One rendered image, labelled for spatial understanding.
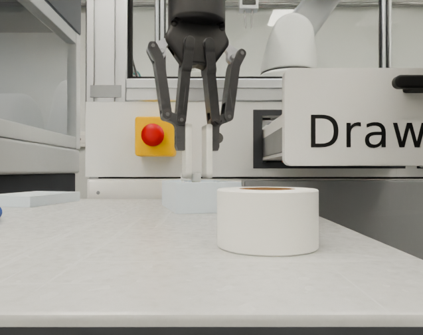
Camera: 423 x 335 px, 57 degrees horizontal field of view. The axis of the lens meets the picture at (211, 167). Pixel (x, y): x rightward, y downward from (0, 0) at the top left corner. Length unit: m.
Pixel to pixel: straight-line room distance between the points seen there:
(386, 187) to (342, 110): 0.38
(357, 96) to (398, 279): 0.29
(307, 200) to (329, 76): 0.24
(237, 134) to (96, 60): 0.31
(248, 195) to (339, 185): 0.55
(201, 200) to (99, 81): 0.40
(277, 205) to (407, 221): 0.61
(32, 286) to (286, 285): 0.12
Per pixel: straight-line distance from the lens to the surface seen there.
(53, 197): 0.65
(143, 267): 0.22
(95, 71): 0.81
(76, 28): 1.83
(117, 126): 0.77
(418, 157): 0.49
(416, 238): 0.85
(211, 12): 0.51
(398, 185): 0.83
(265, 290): 0.18
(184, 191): 0.47
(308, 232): 0.25
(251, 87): 0.76
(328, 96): 0.46
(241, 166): 0.75
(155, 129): 0.68
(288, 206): 0.24
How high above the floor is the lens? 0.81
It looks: level
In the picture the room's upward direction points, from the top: straight up
